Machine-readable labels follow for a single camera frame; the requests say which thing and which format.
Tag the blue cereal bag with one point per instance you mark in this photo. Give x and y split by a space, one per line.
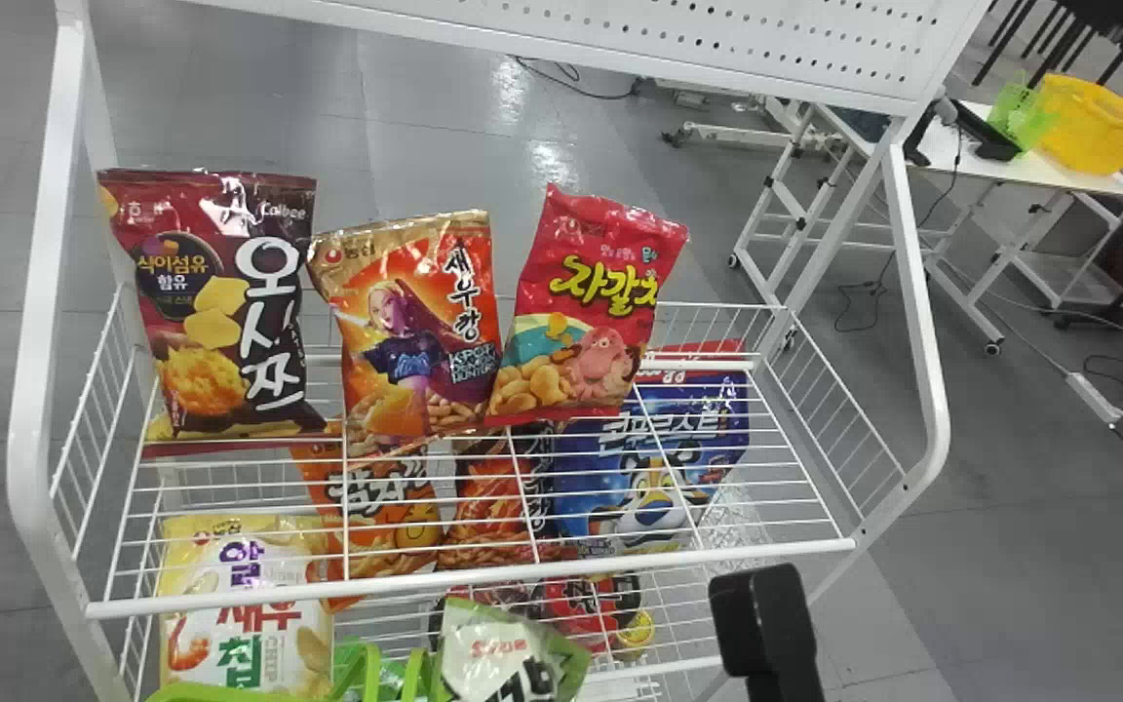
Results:
659 439

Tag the dark red snack packet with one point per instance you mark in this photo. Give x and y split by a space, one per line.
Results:
230 292

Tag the red black snack packet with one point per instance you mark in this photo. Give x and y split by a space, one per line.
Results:
596 609

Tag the white yellow snack packet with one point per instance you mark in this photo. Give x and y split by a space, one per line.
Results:
240 624

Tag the yellow basket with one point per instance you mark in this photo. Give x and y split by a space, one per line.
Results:
1098 127

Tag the orange gold snack packet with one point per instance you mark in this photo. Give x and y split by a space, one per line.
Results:
415 331

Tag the white power strip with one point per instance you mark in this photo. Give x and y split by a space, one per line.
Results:
1095 400

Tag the green white snack packet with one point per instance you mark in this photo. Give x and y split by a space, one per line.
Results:
503 653

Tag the black orange snack packet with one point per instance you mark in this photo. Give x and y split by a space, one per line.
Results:
488 507

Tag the white side table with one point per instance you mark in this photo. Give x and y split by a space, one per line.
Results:
1039 171

